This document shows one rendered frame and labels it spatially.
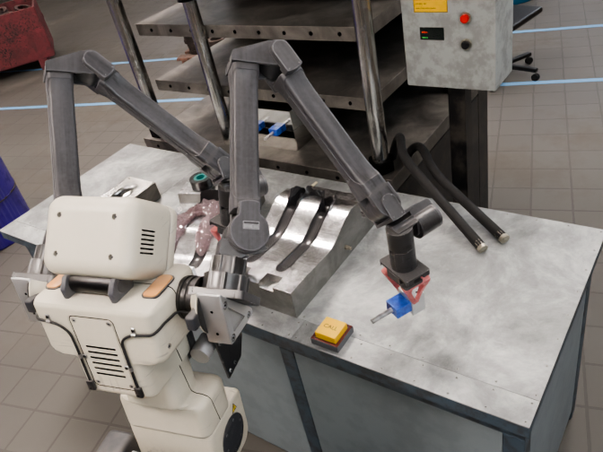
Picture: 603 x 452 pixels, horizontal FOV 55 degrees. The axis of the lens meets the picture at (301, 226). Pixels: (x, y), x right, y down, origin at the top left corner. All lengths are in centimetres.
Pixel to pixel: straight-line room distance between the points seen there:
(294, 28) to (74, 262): 129
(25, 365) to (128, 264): 213
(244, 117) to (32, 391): 209
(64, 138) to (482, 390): 107
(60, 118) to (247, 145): 46
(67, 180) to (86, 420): 154
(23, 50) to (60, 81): 620
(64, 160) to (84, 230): 31
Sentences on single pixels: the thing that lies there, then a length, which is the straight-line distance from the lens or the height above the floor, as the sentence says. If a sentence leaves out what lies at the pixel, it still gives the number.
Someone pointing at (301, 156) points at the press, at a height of 79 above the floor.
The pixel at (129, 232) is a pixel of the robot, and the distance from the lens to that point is 108.
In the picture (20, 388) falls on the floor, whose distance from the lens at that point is 307.
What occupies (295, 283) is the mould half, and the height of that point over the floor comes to 89.
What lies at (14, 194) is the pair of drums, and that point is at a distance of 418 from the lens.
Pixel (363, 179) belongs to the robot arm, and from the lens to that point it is 122.
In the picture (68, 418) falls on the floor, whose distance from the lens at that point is 280.
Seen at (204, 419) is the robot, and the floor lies 87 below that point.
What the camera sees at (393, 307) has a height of 95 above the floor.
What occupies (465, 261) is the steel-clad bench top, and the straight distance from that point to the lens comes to 169.
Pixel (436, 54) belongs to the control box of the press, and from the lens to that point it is 198.
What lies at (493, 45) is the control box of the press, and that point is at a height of 122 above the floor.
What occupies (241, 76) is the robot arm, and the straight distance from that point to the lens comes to 122.
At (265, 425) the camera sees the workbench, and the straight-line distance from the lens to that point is 218.
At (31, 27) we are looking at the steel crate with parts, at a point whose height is 48.
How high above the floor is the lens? 189
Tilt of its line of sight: 35 degrees down
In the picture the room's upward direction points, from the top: 13 degrees counter-clockwise
